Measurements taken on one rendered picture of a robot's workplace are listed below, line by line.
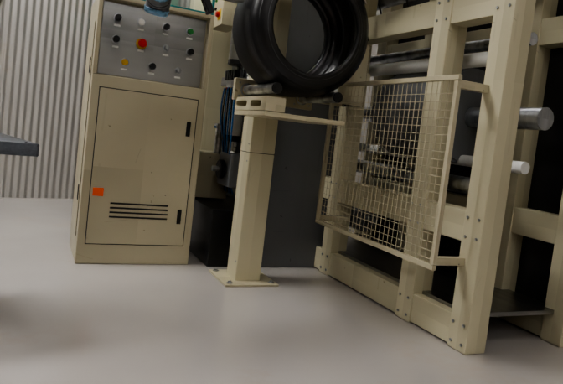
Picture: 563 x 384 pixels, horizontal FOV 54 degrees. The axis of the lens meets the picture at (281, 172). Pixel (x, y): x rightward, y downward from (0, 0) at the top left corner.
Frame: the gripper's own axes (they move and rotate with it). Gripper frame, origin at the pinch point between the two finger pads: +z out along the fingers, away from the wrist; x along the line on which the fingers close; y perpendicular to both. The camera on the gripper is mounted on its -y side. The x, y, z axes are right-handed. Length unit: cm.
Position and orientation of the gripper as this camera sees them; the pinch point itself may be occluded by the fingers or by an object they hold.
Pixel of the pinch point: (240, 2)
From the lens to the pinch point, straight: 230.8
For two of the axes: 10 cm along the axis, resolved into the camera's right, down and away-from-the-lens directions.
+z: 8.8, 2.0, 4.2
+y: 2.2, -9.7, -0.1
